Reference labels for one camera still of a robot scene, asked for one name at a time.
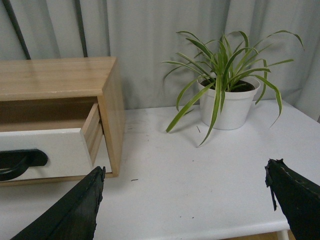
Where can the black drawer handle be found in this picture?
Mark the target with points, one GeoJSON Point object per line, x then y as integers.
{"type": "Point", "coordinates": [14, 163]}

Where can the white drawer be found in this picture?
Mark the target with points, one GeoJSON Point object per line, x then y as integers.
{"type": "Point", "coordinates": [103, 162]}
{"type": "Point", "coordinates": [69, 133]}

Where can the wooden drawer cabinet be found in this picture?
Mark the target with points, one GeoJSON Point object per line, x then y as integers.
{"type": "Point", "coordinates": [70, 80]}

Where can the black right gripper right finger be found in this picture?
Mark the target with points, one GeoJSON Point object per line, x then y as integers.
{"type": "Point", "coordinates": [298, 198]}

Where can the white plant pot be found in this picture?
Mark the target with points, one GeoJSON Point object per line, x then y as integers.
{"type": "Point", "coordinates": [235, 108]}

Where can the grey curtain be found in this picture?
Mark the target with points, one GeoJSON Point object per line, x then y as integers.
{"type": "Point", "coordinates": [142, 34]}

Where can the green spider plant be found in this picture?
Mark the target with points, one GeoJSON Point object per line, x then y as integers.
{"type": "Point", "coordinates": [223, 68]}

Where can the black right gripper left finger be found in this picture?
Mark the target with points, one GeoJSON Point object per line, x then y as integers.
{"type": "Point", "coordinates": [74, 216]}

